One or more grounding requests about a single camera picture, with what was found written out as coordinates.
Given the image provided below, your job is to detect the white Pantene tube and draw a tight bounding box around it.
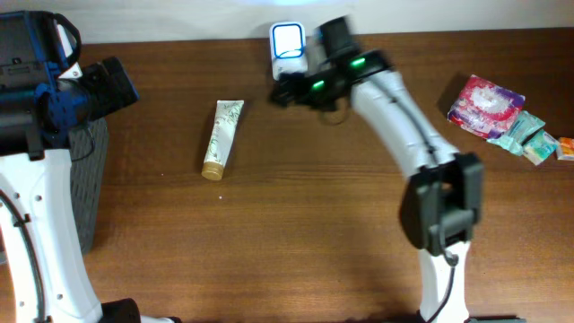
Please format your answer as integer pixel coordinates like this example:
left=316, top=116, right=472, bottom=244
left=202, top=100, right=245, bottom=180

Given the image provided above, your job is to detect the red purple pad package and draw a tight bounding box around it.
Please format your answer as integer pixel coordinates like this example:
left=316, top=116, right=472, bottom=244
left=447, top=74, right=526, bottom=139

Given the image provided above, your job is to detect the teal wet wipes pack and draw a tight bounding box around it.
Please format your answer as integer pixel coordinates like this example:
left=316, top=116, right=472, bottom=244
left=487, top=110, right=545, bottom=156

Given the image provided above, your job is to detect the green tissue pack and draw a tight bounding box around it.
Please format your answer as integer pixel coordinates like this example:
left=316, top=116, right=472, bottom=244
left=523, top=130, right=559, bottom=165

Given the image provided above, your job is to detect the orange tissue pack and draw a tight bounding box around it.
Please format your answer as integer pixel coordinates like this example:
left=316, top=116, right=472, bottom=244
left=556, top=137, right=574, bottom=161

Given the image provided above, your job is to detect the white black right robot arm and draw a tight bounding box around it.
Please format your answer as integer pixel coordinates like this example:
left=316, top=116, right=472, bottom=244
left=269, top=17, right=483, bottom=322

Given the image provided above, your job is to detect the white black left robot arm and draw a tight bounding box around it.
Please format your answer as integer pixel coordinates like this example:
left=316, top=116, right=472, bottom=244
left=1, top=11, right=144, bottom=322

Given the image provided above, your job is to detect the white barcode scanner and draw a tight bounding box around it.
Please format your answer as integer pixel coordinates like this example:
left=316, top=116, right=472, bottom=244
left=269, top=22, right=309, bottom=81

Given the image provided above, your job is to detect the dark grey plastic basket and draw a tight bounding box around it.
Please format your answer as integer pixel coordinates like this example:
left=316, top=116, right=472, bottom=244
left=69, top=118, right=109, bottom=255

